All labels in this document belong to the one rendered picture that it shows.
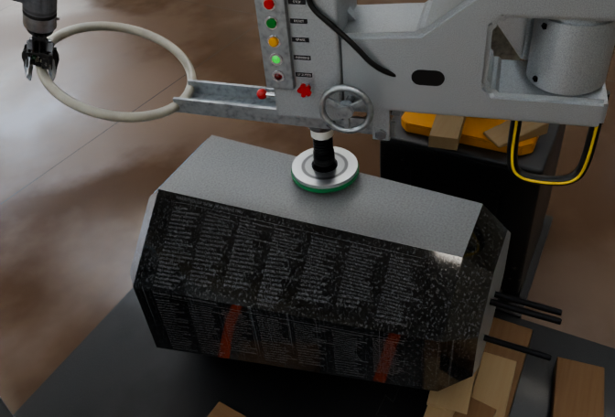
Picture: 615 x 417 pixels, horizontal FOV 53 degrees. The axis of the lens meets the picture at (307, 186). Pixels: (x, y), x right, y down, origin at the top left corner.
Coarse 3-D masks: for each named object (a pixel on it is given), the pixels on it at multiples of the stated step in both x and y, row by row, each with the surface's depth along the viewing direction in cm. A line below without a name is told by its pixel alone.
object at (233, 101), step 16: (192, 80) 197; (192, 96) 198; (208, 96) 198; (224, 96) 197; (240, 96) 196; (256, 96) 194; (192, 112) 191; (208, 112) 189; (224, 112) 187; (240, 112) 186; (256, 112) 184; (272, 112) 182; (400, 112) 183; (320, 128) 181; (368, 128) 176
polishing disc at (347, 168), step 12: (300, 156) 202; (312, 156) 202; (336, 156) 200; (348, 156) 200; (300, 168) 197; (336, 168) 196; (348, 168) 195; (300, 180) 192; (312, 180) 192; (324, 180) 191; (336, 180) 191; (348, 180) 192
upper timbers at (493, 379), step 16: (480, 368) 212; (496, 368) 211; (512, 368) 211; (480, 384) 207; (496, 384) 206; (480, 400) 202; (496, 400) 202; (432, 416) 199; (448, 416) 199; (496, 416) 197
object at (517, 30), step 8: (504, 24) 173; (512, 24) 166; (520, 24) 160; (528, 24) 157; (504, 32) 173; (512, 32) 166; (520, 32) 161; (528, 32) 158; (512, 40) 167; (520, 40) 161; (528, 40) 159; (520, 48) 162; (528, 48) 161; (520, 56) 163; (528, 56) 162
